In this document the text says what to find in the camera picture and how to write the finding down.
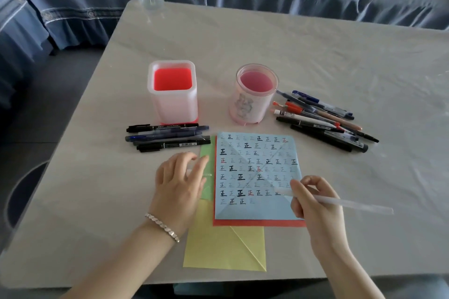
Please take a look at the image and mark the square white red pen holder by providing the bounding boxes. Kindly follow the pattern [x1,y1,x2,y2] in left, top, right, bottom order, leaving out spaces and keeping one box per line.
[147,60,199,126]

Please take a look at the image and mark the round pink pen holder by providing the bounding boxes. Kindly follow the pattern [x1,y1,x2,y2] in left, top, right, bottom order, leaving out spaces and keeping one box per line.
[228,63,280,124]

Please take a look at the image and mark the black marker with barcode label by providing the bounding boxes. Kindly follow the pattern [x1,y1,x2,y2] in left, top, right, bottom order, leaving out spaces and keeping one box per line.
[137,138,212,153]

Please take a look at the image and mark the pile of assorted pens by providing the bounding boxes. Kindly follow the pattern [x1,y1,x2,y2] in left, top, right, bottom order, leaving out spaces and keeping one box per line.
[273,90,380,153]

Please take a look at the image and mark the dark navy gel pen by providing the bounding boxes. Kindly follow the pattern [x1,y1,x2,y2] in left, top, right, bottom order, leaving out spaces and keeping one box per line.
[147,125,210,135]

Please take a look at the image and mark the person's left hand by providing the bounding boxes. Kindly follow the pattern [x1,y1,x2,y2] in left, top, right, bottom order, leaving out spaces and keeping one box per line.
[149,151,210,236]

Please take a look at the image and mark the red paper sheet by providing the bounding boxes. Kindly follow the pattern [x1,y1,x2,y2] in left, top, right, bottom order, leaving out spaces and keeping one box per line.
[212,135,307,228]

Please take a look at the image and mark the translucent blue ballpoint pen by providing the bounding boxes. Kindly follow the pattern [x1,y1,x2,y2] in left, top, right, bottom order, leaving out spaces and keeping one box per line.
[125,130,203,142]

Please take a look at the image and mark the black marker pen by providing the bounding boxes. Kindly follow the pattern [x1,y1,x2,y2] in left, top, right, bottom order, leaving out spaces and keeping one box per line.
[126,122,200,133]

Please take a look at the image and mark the silver link bracelet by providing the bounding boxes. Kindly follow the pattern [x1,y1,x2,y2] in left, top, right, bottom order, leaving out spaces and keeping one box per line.
[145,213,181,243]

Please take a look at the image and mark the blue paper with writing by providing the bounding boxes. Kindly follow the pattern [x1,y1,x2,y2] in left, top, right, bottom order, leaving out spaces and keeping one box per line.
[214,131,305,221]

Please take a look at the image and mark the slim white pen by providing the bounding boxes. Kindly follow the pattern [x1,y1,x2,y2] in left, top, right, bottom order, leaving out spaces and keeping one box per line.
[275,188,394,215]

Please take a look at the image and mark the person's left forearm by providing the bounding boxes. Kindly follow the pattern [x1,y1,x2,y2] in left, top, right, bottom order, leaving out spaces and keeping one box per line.
[61,223,180,299]

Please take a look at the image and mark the long grey pen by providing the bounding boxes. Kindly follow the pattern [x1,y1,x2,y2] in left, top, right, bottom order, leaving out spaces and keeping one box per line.
[133,135,211,147]

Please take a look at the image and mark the person's right hand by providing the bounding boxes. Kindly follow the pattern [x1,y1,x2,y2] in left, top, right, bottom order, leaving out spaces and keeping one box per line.
[290,175,351,261]

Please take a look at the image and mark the green paper sheet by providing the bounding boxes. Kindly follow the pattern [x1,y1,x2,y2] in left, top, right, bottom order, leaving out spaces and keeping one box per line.
[199,135,217,200]

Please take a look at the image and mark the yellow paper sheet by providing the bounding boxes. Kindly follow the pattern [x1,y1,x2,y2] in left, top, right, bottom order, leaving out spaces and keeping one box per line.
[182,199,267,272]

